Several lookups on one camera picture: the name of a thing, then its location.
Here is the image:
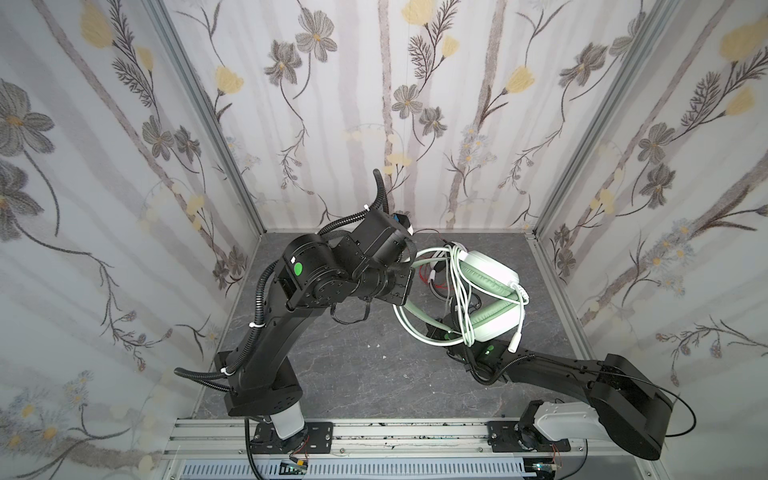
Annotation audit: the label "mint green headphones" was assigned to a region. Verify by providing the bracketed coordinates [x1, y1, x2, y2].
[393, 243, 530, 353]

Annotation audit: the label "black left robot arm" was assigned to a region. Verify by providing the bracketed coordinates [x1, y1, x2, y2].
[174, 170, 415, 441]

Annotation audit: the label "white slotted cable duct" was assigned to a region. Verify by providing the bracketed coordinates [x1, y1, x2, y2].
[179, 458, 538, 480]

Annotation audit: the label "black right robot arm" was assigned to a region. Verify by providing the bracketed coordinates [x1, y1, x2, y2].
[428, 327, 690, 461]

